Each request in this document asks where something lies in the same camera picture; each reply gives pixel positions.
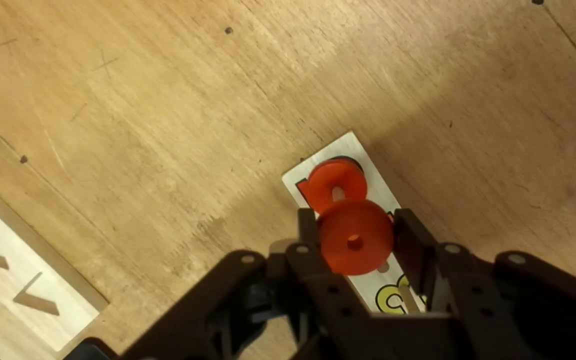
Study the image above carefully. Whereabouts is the orange disc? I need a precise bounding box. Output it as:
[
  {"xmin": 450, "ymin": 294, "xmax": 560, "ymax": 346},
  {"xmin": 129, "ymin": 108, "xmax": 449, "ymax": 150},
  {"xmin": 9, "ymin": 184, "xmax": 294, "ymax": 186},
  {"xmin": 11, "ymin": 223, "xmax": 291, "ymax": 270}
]
[
  {"xmin": 319, "ymin": 200, "xmax": 395, "ymax": 276},
  {"xmin": 297, "ymin": 158, "xmax": 368, "ymax": 215}
]

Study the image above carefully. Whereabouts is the wooden peg board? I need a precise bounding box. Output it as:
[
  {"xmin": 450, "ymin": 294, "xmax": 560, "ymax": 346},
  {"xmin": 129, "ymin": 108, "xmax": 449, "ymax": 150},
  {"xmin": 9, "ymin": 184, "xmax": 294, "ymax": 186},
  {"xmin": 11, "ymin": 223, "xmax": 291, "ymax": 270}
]
[{"xmin": 283, "ymin": 133, "xmax": 426, "ymax": 316}]

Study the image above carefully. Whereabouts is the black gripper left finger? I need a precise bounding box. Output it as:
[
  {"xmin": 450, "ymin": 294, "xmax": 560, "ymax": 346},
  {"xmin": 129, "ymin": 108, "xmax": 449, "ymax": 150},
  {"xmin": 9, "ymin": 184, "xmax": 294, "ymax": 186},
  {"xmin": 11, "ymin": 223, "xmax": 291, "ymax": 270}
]
[{"xmin": 268, "ymin": 208, "xmax": 377, "ymax": 360}]

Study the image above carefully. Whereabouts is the white wooden plank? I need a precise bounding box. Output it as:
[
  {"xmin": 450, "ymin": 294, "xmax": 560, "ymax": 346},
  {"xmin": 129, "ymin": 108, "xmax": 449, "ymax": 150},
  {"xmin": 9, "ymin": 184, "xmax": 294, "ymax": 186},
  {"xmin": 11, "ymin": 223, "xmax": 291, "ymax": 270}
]
[{"xmin": 0, "ymin": 199, "xmax": 108, "ymax": 356}]

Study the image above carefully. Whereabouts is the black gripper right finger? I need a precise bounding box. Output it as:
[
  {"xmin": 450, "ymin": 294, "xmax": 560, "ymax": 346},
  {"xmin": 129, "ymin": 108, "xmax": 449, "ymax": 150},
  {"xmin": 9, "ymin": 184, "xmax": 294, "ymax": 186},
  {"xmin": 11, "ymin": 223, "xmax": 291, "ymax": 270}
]
[{"xmin": 392, "ymin": 208, "xmax": 497, "ymax": 335}]

